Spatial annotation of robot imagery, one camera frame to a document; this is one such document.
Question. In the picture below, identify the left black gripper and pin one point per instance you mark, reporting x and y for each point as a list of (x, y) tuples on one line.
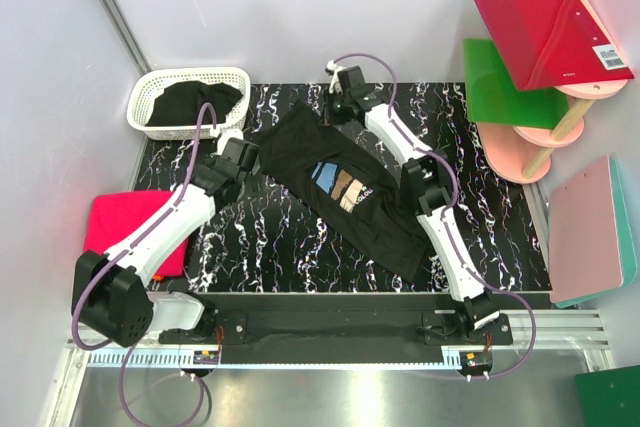
[(248, 157)]

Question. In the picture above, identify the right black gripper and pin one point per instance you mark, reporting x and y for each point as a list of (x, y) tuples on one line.
[(333, 107)]

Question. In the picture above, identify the black printed t-shirt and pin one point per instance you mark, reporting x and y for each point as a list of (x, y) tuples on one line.
[(346, 187)]

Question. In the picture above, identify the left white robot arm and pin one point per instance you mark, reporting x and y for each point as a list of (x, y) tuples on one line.
[(110, 293)]

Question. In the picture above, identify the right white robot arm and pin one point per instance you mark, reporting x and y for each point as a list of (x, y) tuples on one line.
[(428, 187)]

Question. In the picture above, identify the black marble pattern mat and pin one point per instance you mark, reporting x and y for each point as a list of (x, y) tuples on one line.
[(270, 242)]

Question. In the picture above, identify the black shirt in basket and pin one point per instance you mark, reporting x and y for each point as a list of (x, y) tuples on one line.
[(180, 103)]

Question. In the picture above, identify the white plastic laundry basket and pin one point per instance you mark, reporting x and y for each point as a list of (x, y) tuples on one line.
[(152, 85)]

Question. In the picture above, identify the folded pink t-shirt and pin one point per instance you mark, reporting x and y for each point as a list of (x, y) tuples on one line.
[(113, 217)]

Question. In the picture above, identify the green plastic sheet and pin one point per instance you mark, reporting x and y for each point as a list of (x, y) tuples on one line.
[(491, 96)]

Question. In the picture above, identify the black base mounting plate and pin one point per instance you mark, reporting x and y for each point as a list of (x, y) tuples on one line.
[(338, 330)]

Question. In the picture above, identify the pink wooden tiered shelf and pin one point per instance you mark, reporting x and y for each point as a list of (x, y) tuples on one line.
[(522, 154)]

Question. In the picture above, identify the red plastic folder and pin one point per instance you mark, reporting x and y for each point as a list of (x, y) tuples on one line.
[(552, 43)]

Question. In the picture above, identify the pink clipboard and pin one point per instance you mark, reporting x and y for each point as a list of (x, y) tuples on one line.
[(590, 232)]

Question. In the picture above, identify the teal board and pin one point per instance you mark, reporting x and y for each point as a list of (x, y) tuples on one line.
[(622, 207)]

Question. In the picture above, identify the dark green board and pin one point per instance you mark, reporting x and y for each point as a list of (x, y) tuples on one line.
[(610, 398)]

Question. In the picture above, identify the aluminium rail frame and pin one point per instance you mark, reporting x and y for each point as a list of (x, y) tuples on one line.
[(579, 331)]

